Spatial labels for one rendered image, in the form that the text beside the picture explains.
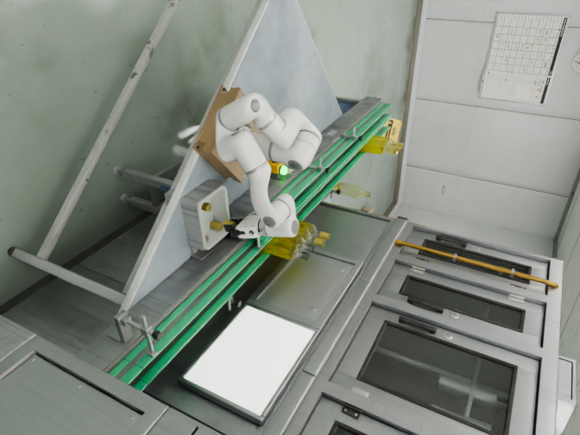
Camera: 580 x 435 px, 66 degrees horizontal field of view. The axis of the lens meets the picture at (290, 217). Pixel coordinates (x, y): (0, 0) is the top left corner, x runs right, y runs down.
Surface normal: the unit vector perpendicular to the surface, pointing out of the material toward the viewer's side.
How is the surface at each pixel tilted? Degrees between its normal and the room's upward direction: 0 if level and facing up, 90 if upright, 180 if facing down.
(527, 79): 90
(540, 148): 90
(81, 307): 90
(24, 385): 90
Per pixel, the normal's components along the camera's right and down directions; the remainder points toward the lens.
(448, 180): -0.48, 0.48
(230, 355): -0.02, -0.84
